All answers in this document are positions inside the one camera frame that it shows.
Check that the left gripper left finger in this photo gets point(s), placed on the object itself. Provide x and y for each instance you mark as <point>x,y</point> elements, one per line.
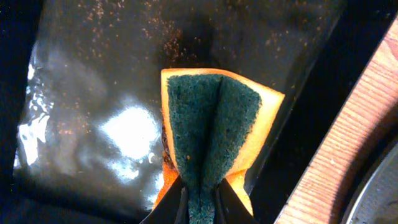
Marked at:
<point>173,208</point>

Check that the yellow green scrub sponge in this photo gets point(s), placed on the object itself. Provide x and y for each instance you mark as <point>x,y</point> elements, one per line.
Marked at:
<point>215,123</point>

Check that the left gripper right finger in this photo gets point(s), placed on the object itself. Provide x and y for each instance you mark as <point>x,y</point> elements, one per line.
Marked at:
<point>228,207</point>

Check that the black rectangular tray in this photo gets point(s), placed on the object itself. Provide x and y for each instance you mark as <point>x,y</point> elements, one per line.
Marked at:
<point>81,115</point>

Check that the black round tray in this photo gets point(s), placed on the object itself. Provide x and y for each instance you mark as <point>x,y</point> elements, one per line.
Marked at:
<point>375,200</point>

